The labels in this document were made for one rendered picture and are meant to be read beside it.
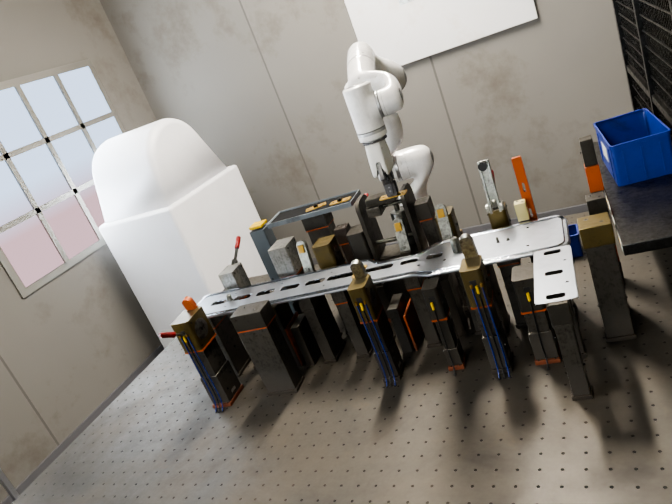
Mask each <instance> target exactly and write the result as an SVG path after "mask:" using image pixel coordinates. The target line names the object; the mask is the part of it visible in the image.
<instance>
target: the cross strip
mask: <svg viewBox="0 0 672 504"><path fill-rule="evenodd" d="M553 250H561V252H559V253H555V254H550V255H544V253H545V252H548V251H553ZM564 259H566V260H564ZM533 263H534V303H535V306H536V304H537V305H539V304H545V303H551V302H557V301H563V300H569V299H574V298H576V297H578V299H579V295H578V289H577V282H576V275H575V268H574V261H573V255H572V249H571V246H570V245H565V246H560V247H556V248H551V249H546V250H541V251H536V252H534V254H533ZM556 270H563V272H562V273H560V274H555V275H549V276H545V273H546V272H551V271H556ZM566 281H569V282H566ZM559 293H565V296H564V297H561V298H555V299H549V300H547V299H546V296H548V295H553V294H559Z"/></svg>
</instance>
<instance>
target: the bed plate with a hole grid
mask: <svg viewBox="0 0 672 504"><path fill-rule="evenodd" d="M608 210H609V213H610V217H611V221H612V226H613V230H614V235H615V241H616V247H617V252H618V256H619V259H620V262H621V266H622V271H623V275H624V280H625V284H624V289H625V293H626V295H627V297H628V298H627V301H628V303H629V306H630V310H631V313H630V316H631V320H632V321H633V324H634V328H635V331H636V335H637V338H636V339H629V340H622V341H614V342H607V343H606V339H605V335H604V330H603V321H602V316H601V312H600V308H599V307H598V305H597V304H598V300H597V296H596V292H595V288H594V284H593V279H592V275H591V271H590V267H589V263H588V259H587V255H586V251H584V249H583V245H582V241H581V237H580V233H579V237H580V241H581V245H582V251H583V256H580V257H575V258H573V261H574V268H575V275H576V282H577V289H578V295H579V299H578V297H576V298H574V299H573V300H574V302H576V307H577V314H578V321H579V329H580V333H581V337H582V340H583V344H585V346H586V352H587V357H582V359H583V362H585V365H584V366H585V370H586V374H587V378H588V382H589V383H591V386H592V393H593V399H587V400H578V401H573V400H572V395H571V386H570V383H569V379H568V376H567V372H566V368H564V361H563V357H562V354H561V350H560V355H561V362H560V363H552V364H549V367H550V368H551V369H550V370H546V368H547V364H544V365H537V366H536V365H535V357H534V353H533V350H532V346H531V343H530V341H529V336H528V327H527V326H525V327H518V328H516V326H515V317H514V314H513V311H512V308H511V304H510V301H509V298H508V294H507V291H506V288H505V284H504V281H503V278H502V274H501V271H500V268H498V266H497V263H496V264H493V267H494V270H495V274H496V277H497V280H498V283H499V287H500V290H501V293H502V296H503V300H504V303H505V306H506V310H507V313H509V314H510V325H509V336H507V340H508V344H509V347H510V350H512V352H513V370H512V372H509V374H510V376H511V378H507V376H508V372H507V373H504V374H505V376H506V379H502V377H503V373H499V374H500V377H501V379H500V380H498V379H497V378H498V374H492V373H491V365H490V362H489V359H488V356H487V353H486V350H485V347H484V344H483V341H482V334H479V335H476V334H475V326H474V323H473V320H472V317H471V314H470V311H469V309H468V310H464V308H463V306H464V304H462V308H463V311H464V314H465V317H466V320H467V323H468V330H467V335H463V336H458V333H457V330H456V327H455V324H454V322H453V319H452V316H451V313H450V311H449V315H450V318H451V321H452V324H453V327H454V330H455V333H456V336H457V338H459V339H460V342H461V345H462V347H463V351H464V352H465V353H466V355H467V356H466V363H465V369H460V370H455V373H457V375H456V376H453V374H454V370H453V371H449V370H448V362H447V360H446V357H445V354H444V351H443V349H444V346H443V344H442V346H439V347H433V348H428V347H427V340H426V337H425V334H424V332H423V334H422V337H421V341H420V345H419V348H418V351H416V350H415V348H414V350H413V352H407V353H403V351H402V348H401V346H400V343H399V341H398V338H397V335H396V338H395V342H396V344H397V347H398V349H399V352H400V355H401V357H402V360H404V361H405V363H406V364H405V367H404V371H403V374H402V378H401V380H400V381H396V384H397V386H396V387H394V386H392V387H388V388H386V387H385V386H386V382H383V380H382V378H383V376H382V373H381V371H380V368H379V366H378V364H377V361H376V359H375V356H374V349H373V351H372V354H371V356H370V357H367V358H360V359H357V357H356V356H357V353H356V350H355V348H354V345H353V343H352V341H351V338H350V336H349V335H347V334H346V328H345V326H344V324H343V321H342V319H341V316H340V314H339V312H338V309H337V307H336V305H335V304H334V301H333V299H332V297H331V294H325V297H326V299H327V302H328V304H329V306H330V309H331V311H332V313H333V316H334V318H335V321H336V323H337V325H338V328H339V330H340V331H342V333H343V334H342V336H341V337H342V339H343V341H345V343H346V344H345V346H344V348H343V350H342V352H341V354H340V357H339V359H338V361H337V362H334V363H328V364H325V363H324V360H325V359H324V357H323V355H322V353H321V355H320V357H319V359H318V360H317V362H316V364H315V365H314V366H307V364H306V362H305V363H304V365H303V366H298V368H299V370H300V372H301V374H302V376H304V377H305V379H304V381H303V383H302V385H301V387H300V389H299V391H298V392H296V393H289V394H281V395H274V396H268V395H267V393H268V391H267V389H266V387H265V385H264V383H263V381H262V379H261V377H260V375H259V373H258V371H257V369H255V370H254V368H253V367H254V364H253V362H252V360H251V361H250V362H249V364H248V365H247V367H246V368H245V370H244V371H243V373H242V374H241V376H240V377H237V378H238V380H239V382H240V384H243V386H244V388H243V389H242V391H241V392H240V394H239V395H238V397H237V398H236V400H235V401H234V403H233V405H232V406H228V407H223V410H224V412H219V413H218V412H217V413H215V410H216V408H213V406H212V405H213V403H212V401H211V399H210V397H209V395H208V393H207V391H206V390H205V388H204V386H203V384H202V382H201V380H200V375H199V373H198V371H197V369H196V367H195V365H194V364H193V362H192V360H191V358H190V356H189V354H185V351H184V350H183V348H182V346H181V344H180V342H179V340H178V338H177V337H176V338H175V339H174V340H173V341H172V342H171V343H170V344H169V345H168V346H167V347H166V348H165V349H164V350H163V351H162V352H161V353H160V354H159V355H158V356H157V357H156V358H155V359H154V360H153V361H152V362H151V363H150V364H149V365H148V366H147V367H146V368H145V369H144V370H143V371H142V372H141V373H140V374H139V375H138V376H137V377H136V378H135V379H134V381H133V382H132V383H131V384H130V385H129V386H128V387H127V388H126V389H125V390H124V391H123V392H122V393H121V394H120V395H119V396H118V397H117V398H116V399H115V400H114V401H113V402H112V403H111V404H110V405H109V406H108V407H107V408H106V409H105V410H104V411H103V412H102V413H101V414H100V415H99V416H98V417H97V418H96V419H95V420H94V421H93V422H92V423H91V424H90V425H89V426H88V427H87V428H86V429H85V430H84V431H83V432H82V433H81V434H80V435H79V436H78V437H77V438H76V439H75V440H74V441H73V442H72V443H71V444H70V445H69V446H68V447H67V448H66V449H65V450H64V451H63V452H62V453H61V454H60V455H59V456H58V457H57V458H56V459H55V460H54V461H53V462H52V463H51V464H50V465H49V466H48V467H47V468H46V469H45V470H44V471H43V472H42V473H41V474H40V475H39V476H38V477H37V478H36V479H35V480H34V481H33V482H32V483H31V485H30V486H29V487H28V488H27V489H26V490H25V491H24V492H23V493H22V494H21V495H20V496H19V497H18V498H17V499H16V500H15V501H14V502H13V503H12V504H672V247H668V248H663V249H658V250H653V251H647V252H642V253H637V254H632V255H626V256H625V255H624V252H623V250H622V247H621V244H620V241H619V238H618V234H617V232H616V228H615V225H614V222H613V219H612V216H611V212H610V209H609V207H608Z"/></svg>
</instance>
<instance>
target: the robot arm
mask: <svg viewBox="0 0 672 504"><path fill-rule="evenodd" d="M347 75H348V82H347V83H346V85H345V87H344V91H343V96H344V98H345V102H346V104H347V107H348V110H349V113H350V115H351V118H352V121H353V124H354V127H355V130H356V132H357V135H358V138H359V141H360V143H362V145H363V146H365V149H366V154H367V157H368V161H369V164H370V168H371V171H372V174H373V177H374V178H377V177H378V179H379V180H380V181H381V182H382V184H383V186H384V189H385V192H386V195H387V197H391V196H395V195H397V194H398V193H397V192H399V189H398V186H397V182H400V181H403V180H407V179H410V178H414V181H413V182H412V183H411V184H410V186H411V188H412V190H413V193H414V196H415V199H416V200H417V199H418V198H421V197H425V196H428V194H427V182H428V179H429V176H430V174H431V171H432V169H433V165H434V156H433V153H432V151H431V150H430V149H429V148H428V147H427V146H425V145H416V146H412V147H409V148H405V149H402V150H399V151H396V149H397V148H398V147H399V145H400V144H401V142H402V139H403V126H402V123H401V120H400V117H399V114H398V111H400V110H401V109H402V108H403V105H404V97H403V92H402V90H403V89H404V88H405V86H406V83H407V75H406V72H405V70H404V69H403V68H402V67H401V66H400V65H399V64H398V63H396V62H394V61H392V60H389V59H386V58H382V57H379V56H377V55H376V54H375V53H374V51H373V49H372V48H371V46H370V45H369V44H367V43H366V42H362V41H359V42H356V43H354V44H353V45H351V47H350V48H349V50H348V53H347ZM395 151H396V152H395Z"/></svg>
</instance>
